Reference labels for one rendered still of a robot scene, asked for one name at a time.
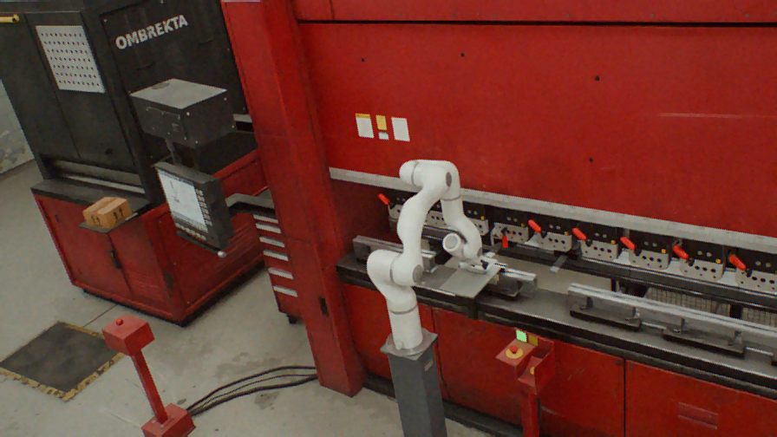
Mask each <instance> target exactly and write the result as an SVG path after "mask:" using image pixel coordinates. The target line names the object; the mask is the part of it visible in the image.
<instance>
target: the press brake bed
mask: <svg viewBox="0 0 777 437"><path fill-rule="evenodd" d="M338 274H339V277H340V280H341V286H342V289H343V296H344V301H345V304H346V309H347V312H348V317H349V324H350V327H351V332H352V336H353V340H354V344H355V347H356V351H357V353H358V355H359V356H360V358H361V360H362V363H363V365H364V367H365V368H366V370H368V373H369V374H368V375H367V377H366V378H365V379H364V380H363V381H362V384H363V387H364V388H367V389H370V390H373V391H376V392H378V393H381V394H383V395H386V396H389V397H392V398H395V399H396V397H395V389H394V384H393V379H392V375H391V370H390V366H389V358H388V355H386V354H383V353H381V351H380V348H381V347H382V346H383V345H384V344H385V342H386V341H387V338H388V336H389V335H390V334H391V333H392V328H391V323H390V318H389V310H388V305H387V300H386V298H385V296H384V295H383V294H382V293H381V292H380V291H379V290H378V289H377V287H376V286H375V284H374V283H373V282H372V281H371V280H368V279H365V278H361V277H355V276H351V275H349V274H345V273H341V272H338ZM415 295H416V300H417V305H418V310H419V316H420V321H421V327H422V328H424V329H426V330H427V331H428V332H430V333H434V334H437V335H438V339H437V340H436V342H435V343H434V355H435V360H436V366H437V372H438V377H439V383H440V389H441V399H442V405H443V410H444V416H445V418H447V419H449V420H452V421H456V422H459V423H461V424H464V425H466V426H469V427H473V428H476V429H478V430H480V431H482V432H484V433H487V434H491V435H494V436H496V437H524V435H523V424H522V414H521V405H520V395H519V387H516V386H514V385H512V384H510V383H508V382H504V381H502V380H501V379H499V378H498V375H497V366H496V356H497V355H499V354H500V353H501V352H502V351H503V350H504V349H505V348H506V347H507V346H508V345H509V344H510V343H511V342H512V341H513V340H514V339H515V334H514V328H517V329H521V330H524V331H525V332H528V333H531V334H533V335H535V336H539V337H542V338H545V339H546V340H549V341H552V342H554V344H553V348H554V361H555V375H554V376H553V377H552V379H551V380H550V381H549V382H547V383H546V385H545V386H544V387H542V389H541V390H540V391H539V392H538V393H537V394H536V397H538V398H540V401H541V420H542V421H541V424H540V426H539V437H777V388H774V387H771V386H768V385H764V384H760V383H757V382H751V381H748V380H744V379H741V378H738V377H734V376H731V375H725V374H722V373H718V372H715V371H712V370H708V369H702V368H699V367H696V366H692V365H688V364H685V363H682V362H676V361H672V360H670V359H666V358H662V357H659V356H655V355H650V354H646V353H643V352H640V351H636V350H633V349H627V348H624V347H620V346H617V345H613V344H610V343H607V342H600V341H598V340H594V339H590V338H587V337H583V336H578V335H574V334H571V333H568V332H564V331H561V330H557V329H552V328H548V327H545V326H541V325H538V324H535V323H529V322H525V321H522V320H519V319H515V318H511V317H509V316H502V315H499V314H496V313H492V312H489V311H485V310H480V309H477V314H478V319H477V320H473V319H470V318H469V316H468V309H467V306H466V305H463V304H459V303H453V302H450V301H447V300H443V299H439V298H437V297H431V296H427V295H423V294H421V293H417V292H415ZM679 403H682V404H686V405H689V406H691V407H695V408H700V409H703V410H706V411H709V412H712V413H715V414H718V421H717V428H716V430H714V429H712V428H709V427H704V426H701V425H698V424H695V423H692V422H689V421H684V420H681V419H678V418H677V416H678V415H679Z"/></svg>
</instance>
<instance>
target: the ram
mask: <svg viewBox="0 0 777 437"><path fill-rule="evenodd" d="M298 26H299V29H300V34H301V38H302V42H303V46H304V54H305V58H306V62H307V67H308V70H309V75H310V83H311V86H312V91H313V95H314V99H315V103H316V108H317V115H318V119H319V124H320V128H321V132H322V136H323V144H324V148H325V152H326V156H327V161H328V165H329V167H331V168H336V169H342V170H347V171H353V172H359V173H369V174H374V175H380V176H386V177H391V178H397V179H400V178H401V177H400V169H401V167H402V165H403V164H405V163H406V162H408V161H411V160H435V161H448V162H451V163H452V164H454V165H455V167H456V168H457V170H458V173H459V178H460V188H462V189H467V190H473V191H479V192H489V193H494V194H500V195H506V196H511V197H517V198H522V199H532V200H538V201H544V202H549V203H555V204H561V205H571V206H576V207H582V208H587V209H593V210H599V211H604V212H614V213H620V214H626V215H631V216H637V217H642V218H648V219H658V220H664V221H669V222H675V223H680V224H686V225H696V226H702V227H708V228H713V229H719V230H724V231H730V232H740V233H746V234H751V235H757V236H762V237H768V238H777V23H665V22H503V21H340V20H307V21H304V22H302V23H299V24H298ZM356 114H369V116H370V121H371V126H372V131H373V136H374V138H372V137H365V136H360V135H359V131H358V126H357V121H356ZM377 115H380V116H385V121H386V127H387V130H384V129H378V126H377V120H376V116H377ZM391 117H396V118H405V119H407V123H408V134H409V140H410V141H404V140H395V136H394V130H393V125H392V119H391ZM379 132H384V133H388V139H380V135H379ZM461 198H462V200H465V201H470V202H475V203H481V204H485V205H495V206H500V207H505V208H511V209H516V210H521V211H527V212H536V213H541V214H546V215H552V216H557V217H562V218H568V219H577V220H583V221H587V222H592V223H598V224H603V225H613V226H618V227H623V228H629V229H634V230H639V231H644V232H654V233H659V234H664V235H670V236H675V237H680V238H689V239H694V240H700V241H705V242H710V243H716V244H721V245H731V246H736V247H741V248H746V249H751V250H757V251H766V252H772V253H777V246H772V245H762V244H756V243H751V242H746V241H740V240H735V239H730V238H720V237H715V236H709V235H704V234H698V233H693V232H683V231H678V230H672V229H667V228H662V227H656V226H651V225H641V224H636V223H630V222H624V221H619V220H614V219H608V218H599V217H593V216H588V215H583V214H577V213H572V212H561V211H556V210H551V209H545V208H540V207H535V206H529V205H520V204H514V203H509V202H504V201H498V200H492V199H483V198H477V197H472V196H467V195H461Z"/></svg>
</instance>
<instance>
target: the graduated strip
mask: <svg viewBox="0 0 777 437"><path fill-rule="evenodd" d="M329 170H330V173H334V174H340V175H345V176H350V177H356V178H361V179H372V180H377V181H382V182H388V183H393V184H398V185H404V186H410V185H407V184H405V183H404V182H403V181H402V180H401V179H397V178H391V177H386V176H380V175H374V174H369V173H359V172H353V171H347V170H342V169H336V168H331V167H329ZM460 191H461V195H467V196H472V197H477V198H483V199H492V200H498V201H504V202H509V203H514V204H520V205H529V206H535V207H540V208H545V209H551V210H556V211H561V212H572V213H577V214H583V215H588V216H593V217H599V218H604V219H614V220H619V221H624V222H630V223H636V224H641V225H651V226H656V227H662V228H667V229H672V230H678V231H683V232H693V233H698V234H704V235H709V236H715V237H720V238H730V239H735V240H740V241H746V242H751V243H756V244H762V245H772V246H777V238H768V237H762V236H757V235H751V234H746V233H740V232H730V231H724V230H719V229H713V228H708V227H702V226H696V225H686V224H680V223H675V222H669V221H664V220H658V219H652V218H642V217H637V216H631V215H626V214H620V213H614V212H604V211H599V210H593V209H587V208H582V207H576V206H571V205H561V204H555V203H549V202H544V201H538V200H532V199H522V198H517V197H511V196H506V195H500V194H494V193H489V192H479V191H473V190H467V189H462V188H461V189H460Z"/></svg>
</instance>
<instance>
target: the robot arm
mask: <svg viewBox="0 0 777 437"><path fill-rule="evenodd" d="M400 177H401V180H402V181H403V182H404V183H405V184H407V185H410V186H417V187H422V188H423V189H422V190H421V191H420V192H419V193H418V194H416V195H415V196H414V197H412V198H411V199H409V200H407V201H406V203H405V204H404V206H403V208H402V212H401V215H400V217H399V221H398V225H397V232H398V236H399V238H400V239H401V241H402V242H403V246H404V251H403V253H402V254H401V253H397V252H393V251H386V250H378V251H374V252H373V253H372V254H371V255H370V256H369V259H368V262H367V270H368V274H369V277H370V279H371V280H372V282H373V283H374V284H375V286H376V287H377V289H378V290H379V291H380V292H381V293H382V294H383V295H384V296H385V298H386V300H387V305H388V313H389V318H390V323H391V328H392V333H391V334H390V335H389V336H388V338H387V341H386V346H387V349H388V351H389V352H390V353H392V354H393V355H398V356H413V355H419V354H420V353H422V352H424V351H425V350H426V349H427V348H428V347H429V346H430V344H431V342H432V337H431V335H430V333H429V332H428V331H427V330H426V329H424V328H422V327H421V321H420V316H419V310H418V305H417V300H416V295H415V292H414V290H413V289H412V288H411V287H410V286H414V285H416V284H418V283H419V282H420V281H421V278H422V275H423V262H422V255H421V231H422V227H423V225H424V222H425V219H426V217H427V214H428V211H429V209H430V208H431V206H432V205H433V204H434V203H435V202H436V201H438V200H439V199H441V207H442V213H443V218H444V221H445V222H446V224H447V225H450V226H452V227H453V228H454V229H456V230H457V231H459V232H460V233H462V235H463V236H464V237H465V238H466V240H465V239H463V238H461V237H459V236H458V235H457V234H454V233H452V234H449V235H447V236H446V237H445V238H444V240H443V247H444V249H445V250H446V251H447V252H449V253H450V254H451V255H453V256H454V257H455V258H457V259H458V260H460V261H461V262H463V263H467V264H470V265H472V266H473V267H475V265H477V266H482V268H483V269H484V270H486V268H487V266H488V265H489V263H488V262H487V261H484V259H485V257H484V256H482V255H481V254H482V243H481V238H480V233H479V231H478V229H477V227H476V226H475V225H474V223H473V222H472V221H471V220H470V219H468V218H467V217H466V216H465V215H464V213H463V206H462V198H461V191H460V178H459V173H458V170H457V168H456V167H455V165H454V164H452V163H451V162H448V161H435V160H411V161H408V162H406V163H405V164H403V165H402V167H401V169H400Z"/></svg>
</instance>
